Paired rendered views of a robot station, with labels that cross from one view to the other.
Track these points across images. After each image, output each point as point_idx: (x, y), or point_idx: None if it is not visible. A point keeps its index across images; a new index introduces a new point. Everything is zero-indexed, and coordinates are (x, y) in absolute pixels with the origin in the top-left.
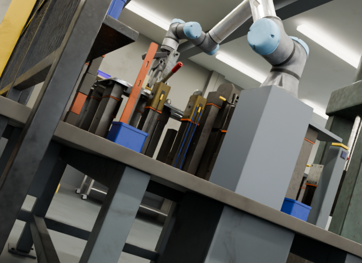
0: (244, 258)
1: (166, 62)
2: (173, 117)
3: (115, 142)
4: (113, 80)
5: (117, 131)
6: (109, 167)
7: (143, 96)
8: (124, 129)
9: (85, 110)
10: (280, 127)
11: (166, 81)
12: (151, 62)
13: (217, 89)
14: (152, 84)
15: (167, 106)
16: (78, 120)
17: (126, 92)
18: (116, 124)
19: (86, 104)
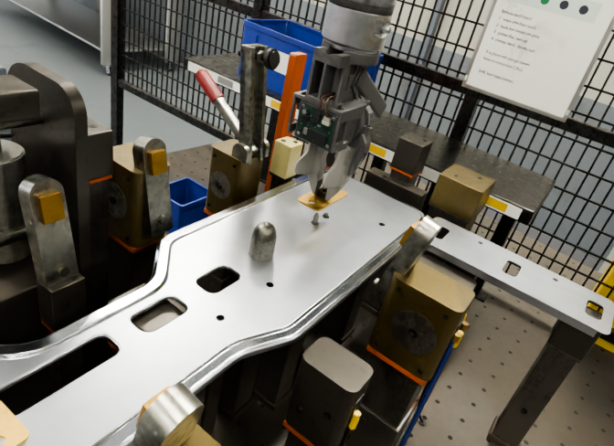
0: None
1: (265, 89)
2: (268, 338)
3: (184, 202)
4: (351, 183)
5: (187, 189)
6: None
7: (312, 219)
8: (182, 185)
9: (534, 366)
10: None
11: (239, 140)
12: (280, 102)
13: (86, 114)
14: (310, 178)
15: (241, 231)
16: (518, 388)
17: (384, 238)
18: (198, 187)
19: (545, 348)
